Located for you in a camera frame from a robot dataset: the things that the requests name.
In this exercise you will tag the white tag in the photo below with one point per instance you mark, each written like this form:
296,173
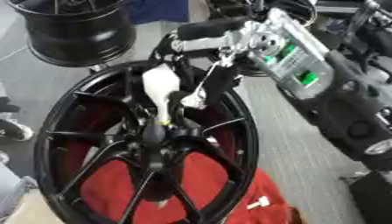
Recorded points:
258,203

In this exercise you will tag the black wheel rim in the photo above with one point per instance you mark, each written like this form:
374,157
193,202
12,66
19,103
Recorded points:
76,35

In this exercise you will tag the black box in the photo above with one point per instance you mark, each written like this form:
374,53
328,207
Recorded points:
373,201

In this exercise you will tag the black spoked wheel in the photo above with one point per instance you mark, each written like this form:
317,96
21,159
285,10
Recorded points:
47,140

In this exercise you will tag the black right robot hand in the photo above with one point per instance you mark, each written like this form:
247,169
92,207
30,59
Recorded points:
212,28

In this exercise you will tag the person's shoe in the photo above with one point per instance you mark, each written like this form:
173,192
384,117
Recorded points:
14,129

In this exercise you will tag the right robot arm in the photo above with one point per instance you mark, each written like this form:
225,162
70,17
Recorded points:
347,116

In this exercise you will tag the person's leg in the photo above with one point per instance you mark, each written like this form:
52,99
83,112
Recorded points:
9,186

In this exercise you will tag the blue cloth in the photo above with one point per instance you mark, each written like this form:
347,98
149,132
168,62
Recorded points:
155,10

